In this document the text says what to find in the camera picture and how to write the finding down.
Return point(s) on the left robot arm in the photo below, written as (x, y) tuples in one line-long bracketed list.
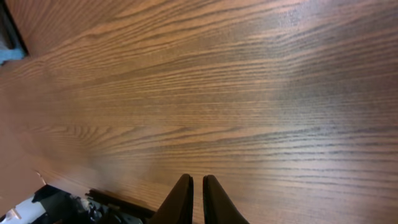
[(52, 205)]

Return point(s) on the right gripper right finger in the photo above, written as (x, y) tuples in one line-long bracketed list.
[(217, 206)]

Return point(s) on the folded blue jeans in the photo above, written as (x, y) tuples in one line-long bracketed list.
[(11, 54)]

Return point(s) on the folded grey garment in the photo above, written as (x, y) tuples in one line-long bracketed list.
[(10, 36)]

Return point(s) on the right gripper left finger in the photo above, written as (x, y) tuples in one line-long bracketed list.
[(177, 208)]

